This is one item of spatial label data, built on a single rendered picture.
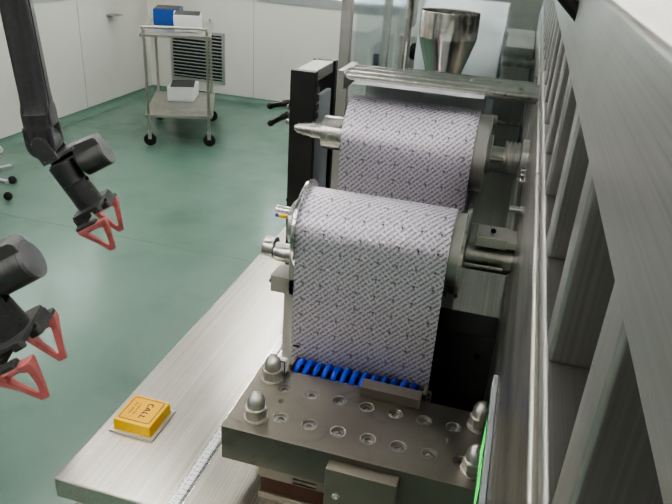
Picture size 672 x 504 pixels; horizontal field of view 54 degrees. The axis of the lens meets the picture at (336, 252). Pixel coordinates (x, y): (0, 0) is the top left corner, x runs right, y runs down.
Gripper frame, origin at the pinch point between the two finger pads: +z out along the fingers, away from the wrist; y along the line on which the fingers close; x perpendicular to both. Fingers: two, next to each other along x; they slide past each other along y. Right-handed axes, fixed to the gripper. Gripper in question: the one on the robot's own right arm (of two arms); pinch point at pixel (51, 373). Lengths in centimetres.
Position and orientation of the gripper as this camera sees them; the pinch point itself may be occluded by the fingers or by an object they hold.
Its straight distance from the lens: 110.8
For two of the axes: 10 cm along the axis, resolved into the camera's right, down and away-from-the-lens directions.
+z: 4.4, 7.8, 4.4
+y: -1.1, -4.4, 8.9
